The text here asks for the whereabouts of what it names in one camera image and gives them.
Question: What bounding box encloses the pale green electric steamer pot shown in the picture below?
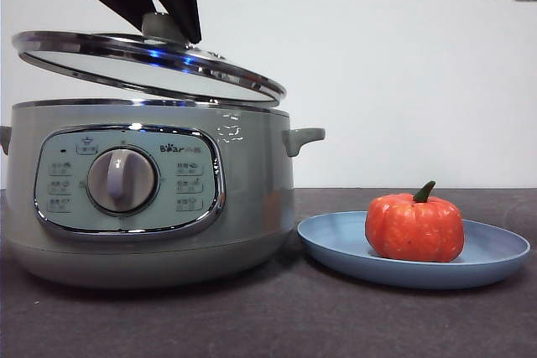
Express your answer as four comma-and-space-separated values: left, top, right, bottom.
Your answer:
0, 98, 326, 290

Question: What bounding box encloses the orange pumpkin with green stem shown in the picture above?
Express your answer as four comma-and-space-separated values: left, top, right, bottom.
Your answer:
364, 180, 466, 263

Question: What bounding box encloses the blue round plate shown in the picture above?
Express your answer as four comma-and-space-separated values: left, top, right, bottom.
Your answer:
296, 210, 531, 291

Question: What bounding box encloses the glass lid with green knob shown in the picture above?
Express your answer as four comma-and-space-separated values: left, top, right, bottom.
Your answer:
11, 12, 288, 108

